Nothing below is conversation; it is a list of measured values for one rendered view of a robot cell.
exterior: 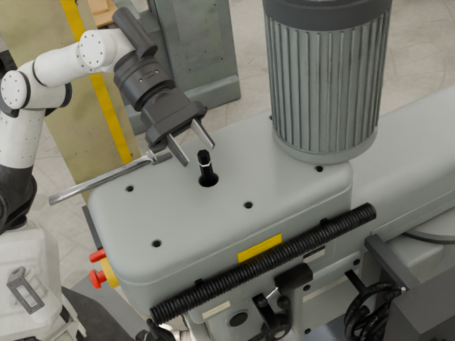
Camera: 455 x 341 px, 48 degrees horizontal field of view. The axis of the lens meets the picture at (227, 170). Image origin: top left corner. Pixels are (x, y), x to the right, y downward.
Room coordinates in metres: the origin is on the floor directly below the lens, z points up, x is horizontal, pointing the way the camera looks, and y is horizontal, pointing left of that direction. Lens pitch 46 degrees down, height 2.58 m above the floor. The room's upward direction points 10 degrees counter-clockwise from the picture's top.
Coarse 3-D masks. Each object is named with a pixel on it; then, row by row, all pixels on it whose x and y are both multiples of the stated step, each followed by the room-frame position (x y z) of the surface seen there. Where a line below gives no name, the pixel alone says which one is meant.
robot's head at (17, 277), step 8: (16, 272) 0.69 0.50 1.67; (24, 272) 0.67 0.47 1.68; (32, 272) 0.68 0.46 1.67; (8, 280) 0.66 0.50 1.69; (16, 280) 0.64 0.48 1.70; (24, 280) 0.65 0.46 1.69; (16, 296) 0.63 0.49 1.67; (32, 296) 0.63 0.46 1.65; (24, 304) 0.62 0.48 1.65; (40, 304) 0.62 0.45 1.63; (32, 312) 0.61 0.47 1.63
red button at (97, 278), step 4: (92, 272) 0.57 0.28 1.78; (100, 272) 0.57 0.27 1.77; (92, 276) 0.56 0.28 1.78; (96, 276) 0.56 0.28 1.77; (100, 276) 0.57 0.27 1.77; (104, 276) 0.57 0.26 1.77; (92, 280) 0.56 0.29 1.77; (96, 280) 0.56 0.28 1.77; (100, 280) 0.56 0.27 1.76; (104, 280) 0.56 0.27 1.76; (92, 284) 0.55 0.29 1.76; (96, 284) 0.55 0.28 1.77; (100, 284) 0.56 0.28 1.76; (96, 288) 0.55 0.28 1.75; (100, 288) 0.55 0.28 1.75
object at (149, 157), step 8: (152, 152) 0.74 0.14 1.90; (168, 152) 0.73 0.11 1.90; (136, 160) 0.73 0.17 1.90; (144, 160) 0.72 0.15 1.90; (152, 160) 0.72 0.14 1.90; (160, 160) 0.72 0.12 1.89; (120, 168) 0.71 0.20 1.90; (128, 168) 0.71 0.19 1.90; (136, 168) 0.71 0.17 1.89; (104, 176) 0.70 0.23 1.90; (112, 176) 0.70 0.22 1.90; (80, 184) 0.69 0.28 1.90; (88, 184) 0.69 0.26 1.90; (96, 184) 0.68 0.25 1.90; (64, 192) 0.68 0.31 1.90; (72, 192) 0.67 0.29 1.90; (80, 192) 0.67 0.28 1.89; (48, 200) 0.66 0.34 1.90; (56, 200) 0.66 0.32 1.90
